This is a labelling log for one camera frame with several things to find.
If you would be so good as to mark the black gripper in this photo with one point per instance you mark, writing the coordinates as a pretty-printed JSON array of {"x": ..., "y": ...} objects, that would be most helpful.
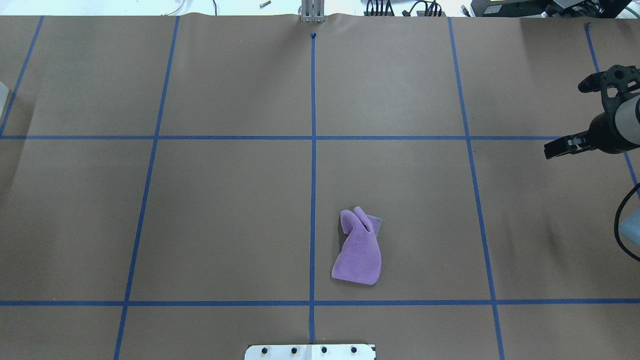
[{"x": 603, "y": 133}]

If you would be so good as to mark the purple cloth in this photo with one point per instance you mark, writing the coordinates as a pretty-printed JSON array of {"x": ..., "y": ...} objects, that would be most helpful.
[{"x": 359, "y": 260}]

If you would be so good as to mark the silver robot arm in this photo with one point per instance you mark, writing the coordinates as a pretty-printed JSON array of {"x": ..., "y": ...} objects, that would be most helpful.
[{"x": 626, "y": 108}]

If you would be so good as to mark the clear plastic storage box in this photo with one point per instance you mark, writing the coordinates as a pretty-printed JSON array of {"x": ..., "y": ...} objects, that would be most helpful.
[{"x": 4, "y": 95}]

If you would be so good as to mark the aluminium frame post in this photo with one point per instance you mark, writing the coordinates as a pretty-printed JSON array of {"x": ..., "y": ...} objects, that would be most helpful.
[{"x": 312, "y": 11}]

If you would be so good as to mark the white pedestal base plate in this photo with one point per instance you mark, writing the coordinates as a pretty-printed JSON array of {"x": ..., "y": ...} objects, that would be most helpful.
[{"x": 358, "y": 351}]

